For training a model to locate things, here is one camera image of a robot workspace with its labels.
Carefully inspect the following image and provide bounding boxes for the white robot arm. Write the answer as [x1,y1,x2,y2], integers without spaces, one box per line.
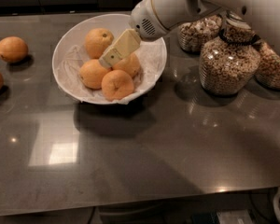
[99,0,280,68]

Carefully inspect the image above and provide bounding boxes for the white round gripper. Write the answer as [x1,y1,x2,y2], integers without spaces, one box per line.
[99,0,169,68]

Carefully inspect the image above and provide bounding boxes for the orange at bowl front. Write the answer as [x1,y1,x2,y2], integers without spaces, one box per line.
[102,70,134,101]

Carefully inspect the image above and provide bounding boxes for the glass jar puffed cereal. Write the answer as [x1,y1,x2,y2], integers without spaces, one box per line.
[177,15,223,53]

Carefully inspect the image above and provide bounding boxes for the glass jar back right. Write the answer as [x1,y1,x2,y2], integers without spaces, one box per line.
[255,42,280,90]

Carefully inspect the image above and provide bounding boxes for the white bowl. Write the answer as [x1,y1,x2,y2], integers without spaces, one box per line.
[52,14,167,105]

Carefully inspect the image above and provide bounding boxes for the large glass jar cereal rings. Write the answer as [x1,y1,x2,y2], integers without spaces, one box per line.
[198,11,261,97]

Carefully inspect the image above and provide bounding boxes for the white paper bowl liner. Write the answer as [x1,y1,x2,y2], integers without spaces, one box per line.
[52,35,167,105]

